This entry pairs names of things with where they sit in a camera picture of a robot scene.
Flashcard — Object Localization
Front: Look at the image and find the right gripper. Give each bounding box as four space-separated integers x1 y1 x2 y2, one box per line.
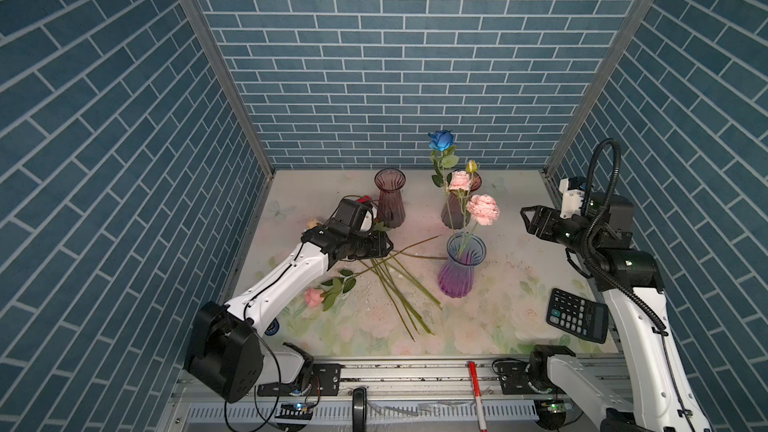
521 202 597 257

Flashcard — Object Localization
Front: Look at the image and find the pink carnation spray stem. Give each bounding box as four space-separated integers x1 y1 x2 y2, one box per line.
456 160 500 234

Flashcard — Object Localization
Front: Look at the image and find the purple blue gradient vase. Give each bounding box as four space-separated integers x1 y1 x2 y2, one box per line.
438 231 487 298

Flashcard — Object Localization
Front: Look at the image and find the blue rose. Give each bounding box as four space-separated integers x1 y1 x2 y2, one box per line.
428 130 459 201

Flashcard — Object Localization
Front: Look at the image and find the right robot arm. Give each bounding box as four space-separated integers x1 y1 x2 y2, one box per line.
520 191 712 431

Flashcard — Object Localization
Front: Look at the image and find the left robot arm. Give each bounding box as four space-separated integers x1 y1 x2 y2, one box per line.
184 196 394 403

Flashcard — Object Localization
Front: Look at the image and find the dark purple glass vase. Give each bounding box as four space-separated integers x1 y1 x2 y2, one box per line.
374 168 406 229

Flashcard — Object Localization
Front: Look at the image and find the pink glass vase with ribbon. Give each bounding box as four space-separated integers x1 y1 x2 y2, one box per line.
441 170 482 230

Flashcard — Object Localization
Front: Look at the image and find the white rose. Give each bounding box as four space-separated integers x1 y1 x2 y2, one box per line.
359 211 375 234

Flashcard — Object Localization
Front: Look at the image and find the pink rose on table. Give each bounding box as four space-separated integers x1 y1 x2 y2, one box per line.
304 236 442 318

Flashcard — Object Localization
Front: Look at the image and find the black calculator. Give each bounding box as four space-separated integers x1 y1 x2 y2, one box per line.
546 288 609 344

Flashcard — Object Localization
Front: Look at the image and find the blue black handheld device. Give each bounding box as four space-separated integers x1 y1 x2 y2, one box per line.
265 319 280 337

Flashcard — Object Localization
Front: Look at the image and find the red white marker pen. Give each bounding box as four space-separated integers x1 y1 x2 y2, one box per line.
467 361 488 432

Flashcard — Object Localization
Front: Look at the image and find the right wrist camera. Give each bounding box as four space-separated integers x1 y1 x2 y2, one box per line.
559 176 586 219

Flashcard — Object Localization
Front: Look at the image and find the black corrugated cable conduit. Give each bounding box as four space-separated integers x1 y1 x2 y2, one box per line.
578 137 670 337

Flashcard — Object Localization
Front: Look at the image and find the aluminium mounting rail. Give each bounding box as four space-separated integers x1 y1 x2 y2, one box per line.
170 356 637 403

